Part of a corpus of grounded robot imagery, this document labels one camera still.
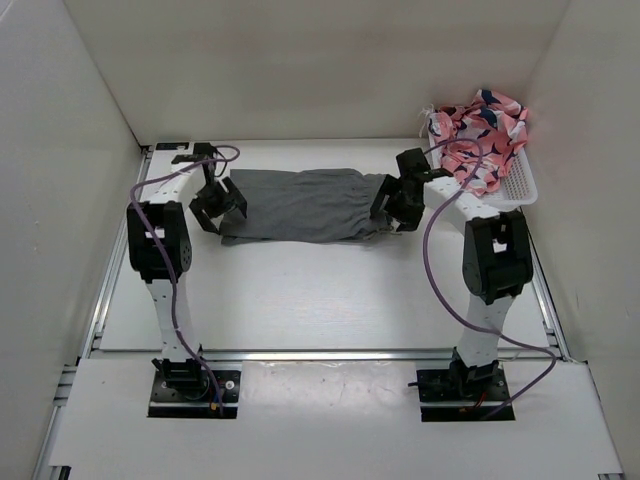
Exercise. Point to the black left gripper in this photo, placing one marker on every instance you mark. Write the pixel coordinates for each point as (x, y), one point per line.
(231, 197)

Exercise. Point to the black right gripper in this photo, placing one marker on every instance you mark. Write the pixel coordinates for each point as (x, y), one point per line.
(409, 221)

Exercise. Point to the grey shorts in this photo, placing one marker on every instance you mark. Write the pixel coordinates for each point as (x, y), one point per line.
(313, 206)

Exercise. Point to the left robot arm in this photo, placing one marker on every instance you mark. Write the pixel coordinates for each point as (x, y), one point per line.
(160, 251)

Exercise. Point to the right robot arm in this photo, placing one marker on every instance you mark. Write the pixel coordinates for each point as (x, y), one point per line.
(496, 257)

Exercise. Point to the pink patterned shorts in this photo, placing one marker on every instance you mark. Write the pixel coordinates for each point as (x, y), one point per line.
(478, 142)

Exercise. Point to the white plastic basket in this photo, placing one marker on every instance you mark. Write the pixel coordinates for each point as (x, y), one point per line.
(517, 189)

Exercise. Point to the aluminium front rail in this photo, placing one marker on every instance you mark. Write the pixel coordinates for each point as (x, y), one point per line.
(335, 355)

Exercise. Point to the aluminium rail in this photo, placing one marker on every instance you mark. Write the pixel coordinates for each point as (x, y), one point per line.
(584, 408)
(78, 253)
(335, 355)

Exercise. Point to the aluminium right side rail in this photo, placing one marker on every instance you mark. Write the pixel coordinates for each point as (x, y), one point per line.
(584, 408)

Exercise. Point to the aluminium left side rail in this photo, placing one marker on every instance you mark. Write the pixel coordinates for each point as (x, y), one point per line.
(78, 253)

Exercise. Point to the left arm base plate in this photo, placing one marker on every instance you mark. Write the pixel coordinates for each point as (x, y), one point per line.
(203, 403)

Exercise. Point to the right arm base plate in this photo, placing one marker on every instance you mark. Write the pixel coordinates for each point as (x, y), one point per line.
(441, 401)

